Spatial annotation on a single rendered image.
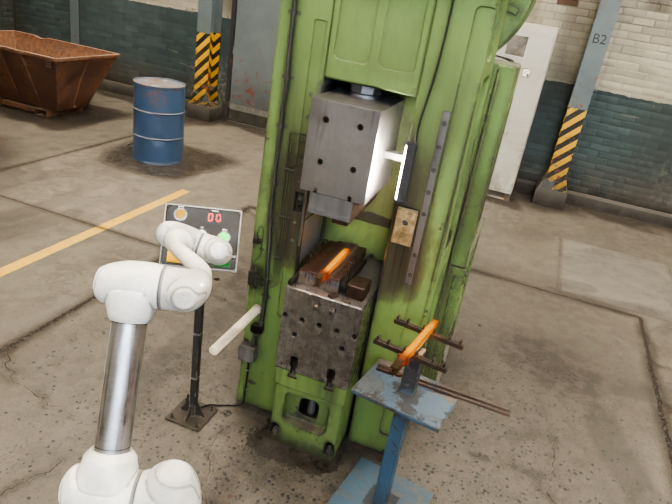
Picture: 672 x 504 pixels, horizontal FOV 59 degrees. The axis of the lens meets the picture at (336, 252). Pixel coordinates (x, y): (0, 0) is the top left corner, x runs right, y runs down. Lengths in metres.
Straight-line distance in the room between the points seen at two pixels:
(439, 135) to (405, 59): 0.33
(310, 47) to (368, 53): 0.25
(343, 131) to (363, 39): 0.38
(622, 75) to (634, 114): 0.50
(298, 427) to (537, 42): 5.62
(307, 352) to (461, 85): 1.38
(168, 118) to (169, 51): 3.13
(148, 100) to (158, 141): 0.46
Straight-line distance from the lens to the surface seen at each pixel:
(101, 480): 1.90
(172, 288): 1.74
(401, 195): 2.59
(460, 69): 2.49
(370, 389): 2.59
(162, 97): 6.97
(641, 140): 8.38
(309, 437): 3.15
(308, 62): 2.66
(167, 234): 2.31
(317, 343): 2.81
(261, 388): 3.36
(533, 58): 7.60
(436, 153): 2.55
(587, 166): 8.41
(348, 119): 2.47
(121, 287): 1.79
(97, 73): 9.05
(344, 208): 2.56
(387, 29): 2.55
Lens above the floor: 2.20
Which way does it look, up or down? 24 degrees down
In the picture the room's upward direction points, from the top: 9 degrees clockwise
